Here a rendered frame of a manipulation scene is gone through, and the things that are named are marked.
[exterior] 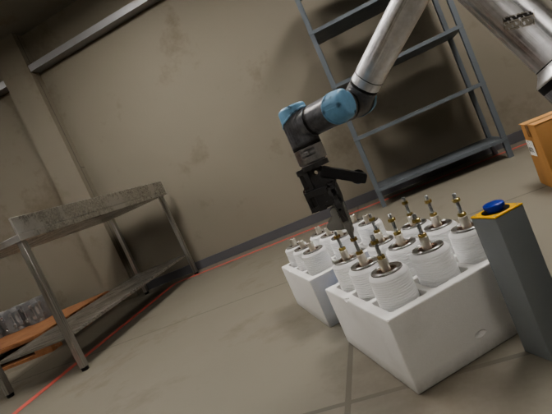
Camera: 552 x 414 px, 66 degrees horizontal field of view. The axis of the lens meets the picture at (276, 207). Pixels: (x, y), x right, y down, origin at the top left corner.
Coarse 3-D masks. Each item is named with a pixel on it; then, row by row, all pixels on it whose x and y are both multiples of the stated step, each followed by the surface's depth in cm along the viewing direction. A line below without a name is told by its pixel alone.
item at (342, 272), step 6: (342, 264) 118; (348, 264) 117; (336, 270) 119; (342, 270) 117; (348, 270) 117; (336, 276) 121; (342, 276) 118; (348, 276) 117; (342, 282) 119; (348, 282) 117; (342, 288) 121; (348, 288) 118; (354, 288) 117
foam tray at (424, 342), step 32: (448, 288) 93; (480, 288) 95; (352, 320) 114; (384, 320) 90; (416, 320) 91; (448, 320) 93; (480, 320) 94; (512, 320) 96; (384, 352) 100; (416, 352) 91; (448, 352) 93; (480, 352) 94; (416, 384) 91
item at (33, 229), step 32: (128, 192) 325; (160, 192) 370; (32, 224) 228; (64, 224) 250; (96, 224) 368; (0, 256) 258; (32, 256) 223; (128, 256) 392; (128, 288) 312; (64, 320) 226; (0, 384) 240
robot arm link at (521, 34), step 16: (464, 0) 72; (480, 0) 69; (496, 0) 68; (512, 0) 67; (528, 0) 66; (544, 0) 66; (480, 16) 71; (496, 16) 69; (512, 16) 67; (528, 16) 66; (544, 16) 65; (496, 32) 71; (512, 32) 68; (528, 32) 66; (544, 32) 65; (512, 48) 70; (528, 48) 68; (544, 48) 66; (528, 64) 70; (544, 64) 67; (544, 80) 67; (544, 96) 70
